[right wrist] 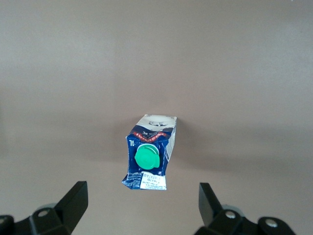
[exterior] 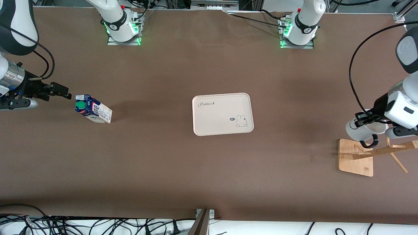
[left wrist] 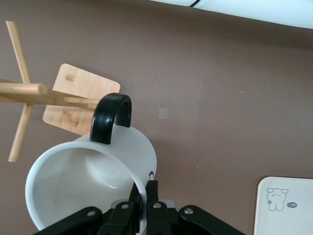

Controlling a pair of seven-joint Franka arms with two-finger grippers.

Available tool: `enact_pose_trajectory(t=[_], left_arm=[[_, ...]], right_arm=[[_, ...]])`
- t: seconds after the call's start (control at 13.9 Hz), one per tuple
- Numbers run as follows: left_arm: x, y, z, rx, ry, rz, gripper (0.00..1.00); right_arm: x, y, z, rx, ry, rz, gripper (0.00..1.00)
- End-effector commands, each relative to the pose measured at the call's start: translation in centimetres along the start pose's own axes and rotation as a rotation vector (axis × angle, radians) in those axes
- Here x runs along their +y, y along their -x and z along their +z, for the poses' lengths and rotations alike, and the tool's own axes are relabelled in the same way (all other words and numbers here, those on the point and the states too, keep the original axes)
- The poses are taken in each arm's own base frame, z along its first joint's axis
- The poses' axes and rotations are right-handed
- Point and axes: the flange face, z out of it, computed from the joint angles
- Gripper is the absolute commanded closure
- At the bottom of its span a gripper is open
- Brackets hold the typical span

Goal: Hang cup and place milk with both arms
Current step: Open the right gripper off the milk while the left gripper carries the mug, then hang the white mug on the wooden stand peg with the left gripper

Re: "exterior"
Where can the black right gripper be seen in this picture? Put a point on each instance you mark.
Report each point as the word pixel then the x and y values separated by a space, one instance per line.
pixel 32 88

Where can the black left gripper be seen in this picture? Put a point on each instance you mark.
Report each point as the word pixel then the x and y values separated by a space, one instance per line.
pixel 379 106

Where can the blue white milk carton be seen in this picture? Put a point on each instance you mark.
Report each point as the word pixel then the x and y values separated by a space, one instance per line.
pixel 94 111

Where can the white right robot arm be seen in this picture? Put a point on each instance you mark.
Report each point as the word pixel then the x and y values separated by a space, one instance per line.
pixel 117 26

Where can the wooden cup rack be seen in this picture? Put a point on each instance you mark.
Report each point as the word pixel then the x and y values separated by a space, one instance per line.
pixel 356 163

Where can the beige rabbit print tray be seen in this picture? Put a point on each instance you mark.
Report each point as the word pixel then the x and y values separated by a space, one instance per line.
pixel 222 114

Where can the grey control box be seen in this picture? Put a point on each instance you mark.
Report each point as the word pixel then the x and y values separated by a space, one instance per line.
pixel 214 4

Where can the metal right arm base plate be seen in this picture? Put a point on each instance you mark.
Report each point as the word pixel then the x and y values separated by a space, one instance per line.
pixel 130 42

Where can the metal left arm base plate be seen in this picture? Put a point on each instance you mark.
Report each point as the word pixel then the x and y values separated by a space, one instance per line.
pixel 312 45

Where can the grey metal mounting bracket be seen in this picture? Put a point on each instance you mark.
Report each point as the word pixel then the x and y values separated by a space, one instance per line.
pixel 212 213

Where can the metal camera post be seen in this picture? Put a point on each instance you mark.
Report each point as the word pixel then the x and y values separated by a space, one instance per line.
pixel 200 225

